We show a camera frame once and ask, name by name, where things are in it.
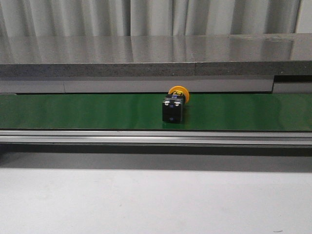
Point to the green conveyor belt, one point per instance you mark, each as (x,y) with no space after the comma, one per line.
(209,119)

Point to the grey speckled stone counter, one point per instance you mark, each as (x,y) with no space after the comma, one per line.
(271,63)

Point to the white pleated curtain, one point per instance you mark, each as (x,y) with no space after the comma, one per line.
(153,17)

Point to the yellow black push button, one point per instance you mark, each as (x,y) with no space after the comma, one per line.
(173,104)

